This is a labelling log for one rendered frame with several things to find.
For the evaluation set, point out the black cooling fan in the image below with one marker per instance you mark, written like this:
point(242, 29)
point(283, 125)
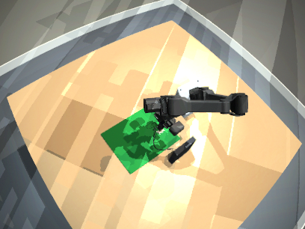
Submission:
point(182, 149)

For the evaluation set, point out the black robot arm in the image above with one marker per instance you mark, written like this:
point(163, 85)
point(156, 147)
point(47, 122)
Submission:
point(202, 99)

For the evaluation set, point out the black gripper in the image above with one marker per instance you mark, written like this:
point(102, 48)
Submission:
point(175, 128)

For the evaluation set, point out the green circuit board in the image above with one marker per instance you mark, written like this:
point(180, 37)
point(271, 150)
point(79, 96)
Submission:
point(132, 140)

